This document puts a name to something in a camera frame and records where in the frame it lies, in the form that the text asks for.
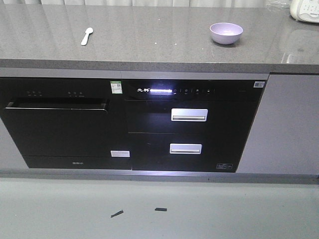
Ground black disinfection cabinet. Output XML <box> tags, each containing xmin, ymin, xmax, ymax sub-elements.
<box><xmin>122</xmin><ymin>79</ymin><xmax>266</xmax><ymax>173</ymax></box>

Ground pale green plastic spoon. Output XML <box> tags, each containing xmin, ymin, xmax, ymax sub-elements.
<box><xmin>81</xmin><ymin>27</ymin><xmax>94</xmax><ymax>46</ymax></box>

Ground white curtain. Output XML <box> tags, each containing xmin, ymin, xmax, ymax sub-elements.
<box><xmin>0</xmin><ymin>0</ymin><xmax>295</xmax><ymax>7</ymax></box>

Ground white blender appliance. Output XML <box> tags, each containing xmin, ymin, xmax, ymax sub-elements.
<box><xmin>290</xmin><ymin>0</ymin><xmax>319</xmax><ymax>23</ymax></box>

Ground lilac plastic bowl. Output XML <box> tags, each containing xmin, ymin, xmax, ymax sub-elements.
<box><xmin>210</xmin><ymin>22</ymin><xmax>243</xmax><ymax>45</ymax></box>

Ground black tape strip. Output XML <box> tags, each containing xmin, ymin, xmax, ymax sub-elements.
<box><xmin>155</xmin><ymin>207</ymin><xmax>167</xmax><ymax>212</ymax></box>
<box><xmin>110</xmin><ymin>210</ymin><xmax>124</xmax><ymax>218</ymax></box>

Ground black built-in dishwasher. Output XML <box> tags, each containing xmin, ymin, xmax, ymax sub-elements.
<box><xmin>0</xmin><ymin>77</ymin><xmax>132</xmax><ymax>170</ymax></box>

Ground clear plastic wrap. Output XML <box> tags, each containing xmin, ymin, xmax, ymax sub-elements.
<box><xmin>265</xmin><ymin>0</ymin><xmax>292</xmax><ymax>16</ymax></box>

